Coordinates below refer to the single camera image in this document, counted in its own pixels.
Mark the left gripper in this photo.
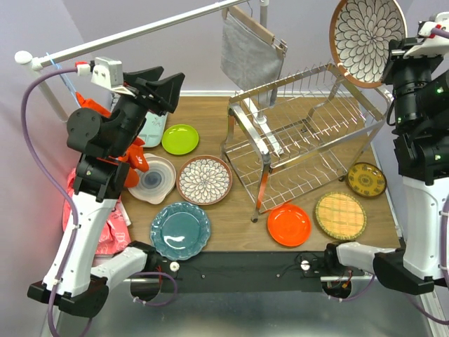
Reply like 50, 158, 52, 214
109, 65, 185, 157

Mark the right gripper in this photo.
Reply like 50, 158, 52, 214
380, 35, 445, 131

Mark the lime green plate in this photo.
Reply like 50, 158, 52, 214
161, 124, 199, 155

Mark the large floral plate brown rim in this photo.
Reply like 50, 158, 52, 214
329, 0, 407, 88

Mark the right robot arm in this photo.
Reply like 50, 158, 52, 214
323, 38, 448, 295

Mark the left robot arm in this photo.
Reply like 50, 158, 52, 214
27, 67, 185, 319

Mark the metal dish rack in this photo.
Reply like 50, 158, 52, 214
221, 63, 387, 221

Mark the light blue divided tray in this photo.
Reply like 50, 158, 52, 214
138, 112, 168, 148

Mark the orange oven mitt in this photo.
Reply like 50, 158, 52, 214
75, 91, 149, 188

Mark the grey hanging cloth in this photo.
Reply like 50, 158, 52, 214
221, 13, 285, 91

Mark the wooden clip hanger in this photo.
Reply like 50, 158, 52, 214
222, 0, 288, 55

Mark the yellow patterned dark plate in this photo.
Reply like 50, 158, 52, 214
346, 162, 387, 198

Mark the teal scalloped plate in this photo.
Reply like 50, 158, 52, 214
150, 201, 211, 261

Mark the pink plastic bag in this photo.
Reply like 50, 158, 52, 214
62, 168, 131, 256

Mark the woven bamboo plate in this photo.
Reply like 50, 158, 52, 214
314, 192, 367, 240

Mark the orange plate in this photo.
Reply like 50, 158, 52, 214
267, 204, 311, 248

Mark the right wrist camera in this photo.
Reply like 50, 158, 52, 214
404, 11, 448, 59

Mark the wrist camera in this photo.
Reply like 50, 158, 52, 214
404, 11, 448, 59
75, 57, 135, 97

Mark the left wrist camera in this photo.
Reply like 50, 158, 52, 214
75, 57, 135, 97

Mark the blue wire hanger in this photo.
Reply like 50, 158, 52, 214
51, 59, 81, 107

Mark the white clothes rail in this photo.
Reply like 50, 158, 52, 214
14, 0, 271, 155

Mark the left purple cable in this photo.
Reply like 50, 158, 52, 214
20, 67, 178, 337

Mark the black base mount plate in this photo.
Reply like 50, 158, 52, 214
126, 251, 366, 294

